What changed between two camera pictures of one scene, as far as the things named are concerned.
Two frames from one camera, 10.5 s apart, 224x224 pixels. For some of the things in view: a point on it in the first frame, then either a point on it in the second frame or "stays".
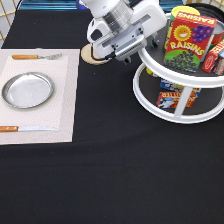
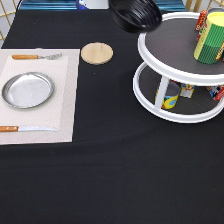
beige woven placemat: (58, 113) stays
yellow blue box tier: (170, 86) -> (187, 90)
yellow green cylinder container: (174, 12) -> (211, 38)
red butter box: (212, 56) -> (202, 21)
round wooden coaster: (91, 57) stays
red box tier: (172, 99) -> (216, 91)
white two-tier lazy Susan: (181, 72) stays
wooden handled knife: (22, 128) stays
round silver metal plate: (27, 90) stays
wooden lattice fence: (7, 13) stays
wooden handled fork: (34, 56) stays
